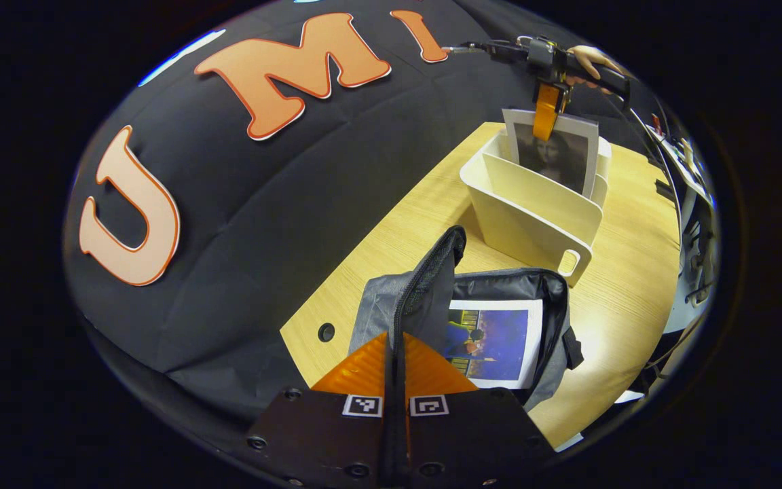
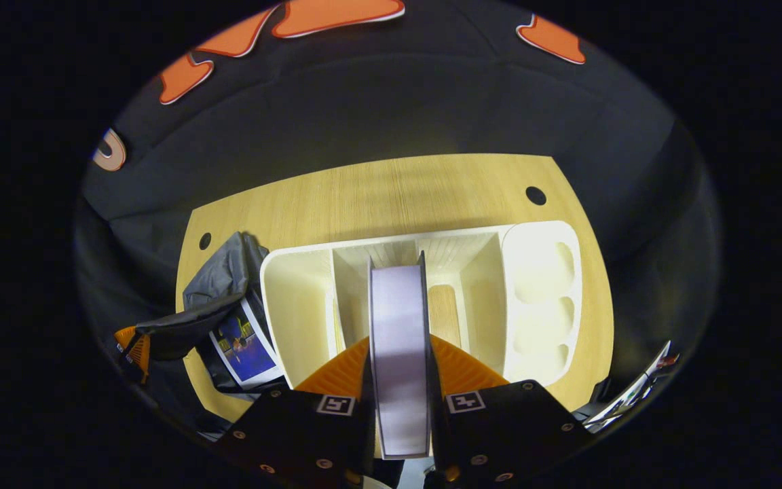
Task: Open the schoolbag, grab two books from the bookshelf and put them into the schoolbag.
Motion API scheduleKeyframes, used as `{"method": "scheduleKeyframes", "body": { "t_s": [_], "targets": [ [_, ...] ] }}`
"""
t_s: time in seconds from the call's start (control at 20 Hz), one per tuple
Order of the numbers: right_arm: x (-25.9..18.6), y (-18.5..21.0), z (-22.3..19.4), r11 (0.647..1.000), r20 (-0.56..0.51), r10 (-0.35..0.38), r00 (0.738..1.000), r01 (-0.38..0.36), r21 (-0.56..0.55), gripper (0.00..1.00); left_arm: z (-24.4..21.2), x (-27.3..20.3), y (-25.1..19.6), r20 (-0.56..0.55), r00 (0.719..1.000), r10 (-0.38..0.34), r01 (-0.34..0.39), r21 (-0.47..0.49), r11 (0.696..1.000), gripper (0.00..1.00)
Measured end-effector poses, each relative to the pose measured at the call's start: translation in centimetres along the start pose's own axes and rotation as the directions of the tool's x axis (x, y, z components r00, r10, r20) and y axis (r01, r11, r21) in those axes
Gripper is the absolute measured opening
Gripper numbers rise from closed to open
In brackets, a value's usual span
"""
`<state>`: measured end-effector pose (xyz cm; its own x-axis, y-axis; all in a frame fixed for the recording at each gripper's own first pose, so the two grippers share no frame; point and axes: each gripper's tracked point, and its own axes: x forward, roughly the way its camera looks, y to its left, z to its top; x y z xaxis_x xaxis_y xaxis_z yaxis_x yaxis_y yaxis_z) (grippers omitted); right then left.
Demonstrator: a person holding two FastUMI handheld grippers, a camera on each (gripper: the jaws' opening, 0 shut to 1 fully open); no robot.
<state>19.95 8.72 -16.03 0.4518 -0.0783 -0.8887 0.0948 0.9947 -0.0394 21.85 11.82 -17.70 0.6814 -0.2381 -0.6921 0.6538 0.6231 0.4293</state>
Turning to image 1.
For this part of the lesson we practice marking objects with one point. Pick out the white spine portrait book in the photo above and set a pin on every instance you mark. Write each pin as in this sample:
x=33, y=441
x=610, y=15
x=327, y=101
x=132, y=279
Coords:
x=567, y=156

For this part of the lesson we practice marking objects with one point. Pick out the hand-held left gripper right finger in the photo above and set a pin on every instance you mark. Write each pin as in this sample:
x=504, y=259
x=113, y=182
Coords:
x=472, y=435

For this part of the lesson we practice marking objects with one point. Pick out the grey schoolbag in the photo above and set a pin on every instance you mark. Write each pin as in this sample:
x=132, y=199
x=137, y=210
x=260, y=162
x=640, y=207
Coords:
x=425, y=285

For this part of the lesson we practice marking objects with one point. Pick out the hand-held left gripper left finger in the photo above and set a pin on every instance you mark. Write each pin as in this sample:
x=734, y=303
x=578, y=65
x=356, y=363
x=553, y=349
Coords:
x=323, y=435

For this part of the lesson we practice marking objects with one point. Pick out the blue cover book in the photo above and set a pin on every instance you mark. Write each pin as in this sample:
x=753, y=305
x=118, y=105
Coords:
x=493, y=339

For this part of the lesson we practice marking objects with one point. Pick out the white bookshelf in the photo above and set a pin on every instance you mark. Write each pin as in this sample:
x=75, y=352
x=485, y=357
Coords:
x=533, y=210

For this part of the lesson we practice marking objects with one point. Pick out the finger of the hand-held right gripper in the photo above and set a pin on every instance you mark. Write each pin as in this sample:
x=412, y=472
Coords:
x=548, y=109

